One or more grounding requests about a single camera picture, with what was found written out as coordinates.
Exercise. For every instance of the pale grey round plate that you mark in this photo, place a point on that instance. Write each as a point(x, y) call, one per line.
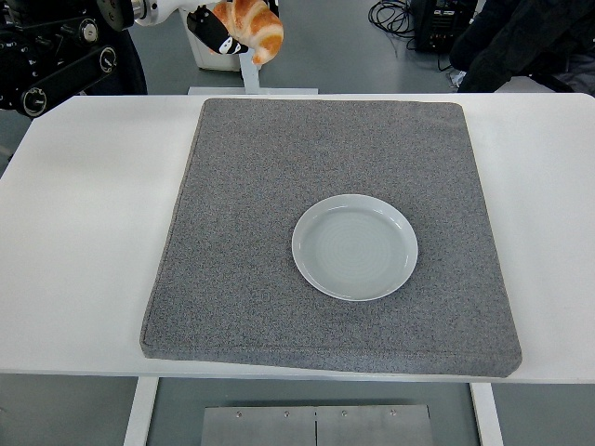
point(353, 251)

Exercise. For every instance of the person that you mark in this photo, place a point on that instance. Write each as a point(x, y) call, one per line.
point(137, 69)

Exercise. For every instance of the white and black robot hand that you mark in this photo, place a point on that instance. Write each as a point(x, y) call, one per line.
point(214, 32)

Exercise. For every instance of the white stand post with base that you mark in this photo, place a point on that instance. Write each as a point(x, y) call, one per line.
point(251, 79)

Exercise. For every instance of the grey felt mat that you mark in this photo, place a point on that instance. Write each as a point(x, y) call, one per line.
point(288, 316)

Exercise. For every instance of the grey metal plate with screws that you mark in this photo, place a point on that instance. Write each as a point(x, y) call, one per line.
point(316, 427)

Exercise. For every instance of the black electronics box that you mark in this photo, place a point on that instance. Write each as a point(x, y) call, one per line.
point(441, 28)

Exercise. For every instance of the black jacket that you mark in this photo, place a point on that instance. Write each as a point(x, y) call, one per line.
point(511, 42)

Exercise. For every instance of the white table leg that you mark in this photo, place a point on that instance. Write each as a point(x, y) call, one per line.
point(139, 413)
point(487, 418)

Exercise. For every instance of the golden croissant bread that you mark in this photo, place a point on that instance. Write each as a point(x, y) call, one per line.
point(260, 28)

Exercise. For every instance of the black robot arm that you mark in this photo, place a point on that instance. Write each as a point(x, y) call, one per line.
point(56, 51)

